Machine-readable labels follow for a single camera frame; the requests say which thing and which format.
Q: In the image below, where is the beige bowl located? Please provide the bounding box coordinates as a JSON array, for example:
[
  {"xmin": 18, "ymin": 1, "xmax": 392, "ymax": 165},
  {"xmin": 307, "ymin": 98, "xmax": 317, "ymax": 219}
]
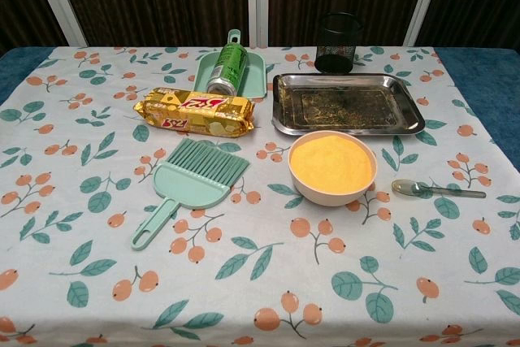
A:
[{"xmin": 288, "ymin": 130, "xmax": 379, "ymax": 208}]

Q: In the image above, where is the black mesh pen holder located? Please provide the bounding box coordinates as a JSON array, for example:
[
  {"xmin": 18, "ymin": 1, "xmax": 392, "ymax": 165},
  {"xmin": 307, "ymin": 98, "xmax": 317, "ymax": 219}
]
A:
[{"xmin": 314, "ymin": 12, "xmax": 364, "ymax": 75}]

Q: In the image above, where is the mint green hand brush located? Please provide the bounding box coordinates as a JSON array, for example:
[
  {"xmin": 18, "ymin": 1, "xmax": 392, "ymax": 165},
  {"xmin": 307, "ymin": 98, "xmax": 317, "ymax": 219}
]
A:
[{"xmin": 130, "ymin": 137, "xmax": 251, "ymax": 251}]

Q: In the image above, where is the green drink can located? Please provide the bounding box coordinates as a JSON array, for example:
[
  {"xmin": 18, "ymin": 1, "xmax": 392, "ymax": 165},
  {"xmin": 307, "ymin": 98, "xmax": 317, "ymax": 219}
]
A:
[{"xmin": 206, "ymin": 42, "xmax": 249, "ymax": 97}]

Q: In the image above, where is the stainless steel tray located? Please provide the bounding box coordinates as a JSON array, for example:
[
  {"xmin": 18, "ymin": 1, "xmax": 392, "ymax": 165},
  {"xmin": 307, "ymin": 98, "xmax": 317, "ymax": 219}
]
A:
[{"xmin": 271, "ymin": 72, "xmax": 426, "ymax": 137}]

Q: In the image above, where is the floral printed tablecloth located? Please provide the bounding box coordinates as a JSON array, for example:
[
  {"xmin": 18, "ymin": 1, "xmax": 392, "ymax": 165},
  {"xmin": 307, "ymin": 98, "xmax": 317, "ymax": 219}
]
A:
[{"xmin": 0, "ymin": 45, "xmax": 520, "ymax": 347}]

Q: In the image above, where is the translucent plastic spoon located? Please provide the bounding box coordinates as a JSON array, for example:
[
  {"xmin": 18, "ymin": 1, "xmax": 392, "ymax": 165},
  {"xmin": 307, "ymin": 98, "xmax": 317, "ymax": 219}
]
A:
[{"xmin": 391, "ymin": 179, "xmax": 488, "ymax": 199}]

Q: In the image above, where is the gold biscuit packet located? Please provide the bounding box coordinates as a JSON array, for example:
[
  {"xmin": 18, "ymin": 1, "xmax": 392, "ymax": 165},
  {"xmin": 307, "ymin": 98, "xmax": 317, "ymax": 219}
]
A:
[{"xmin": 132, "ymin": 86, "xmax": 257, "ymax": 137}]

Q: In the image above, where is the mint green dustpan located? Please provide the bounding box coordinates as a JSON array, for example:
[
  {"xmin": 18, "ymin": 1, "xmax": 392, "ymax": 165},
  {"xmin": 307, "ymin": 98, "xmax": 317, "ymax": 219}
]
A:
[{"xmin": 192, "ymin": 28, "xmax": 267, "ymax": 100}]

